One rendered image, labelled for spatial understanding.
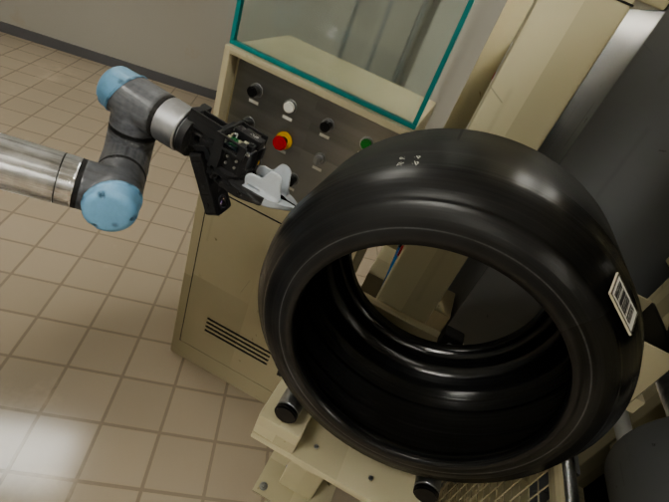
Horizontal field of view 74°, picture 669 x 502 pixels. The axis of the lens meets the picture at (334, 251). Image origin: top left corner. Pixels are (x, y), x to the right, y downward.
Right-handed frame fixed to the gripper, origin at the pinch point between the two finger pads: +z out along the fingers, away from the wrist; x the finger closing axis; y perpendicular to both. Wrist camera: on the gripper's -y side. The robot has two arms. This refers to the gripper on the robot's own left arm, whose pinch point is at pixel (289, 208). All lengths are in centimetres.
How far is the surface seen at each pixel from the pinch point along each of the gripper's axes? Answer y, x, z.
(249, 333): -91, 51, -6
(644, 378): -3, 20, 72
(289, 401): -29.3, -9.3, 17.0
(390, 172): 17.5, -7.6, 11.5
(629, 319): 18.8, -10.4, 43.1
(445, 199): 19.3, -10.1, 18.6
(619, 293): 20.5, -9.9, 40.4
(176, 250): -132, 106, -70
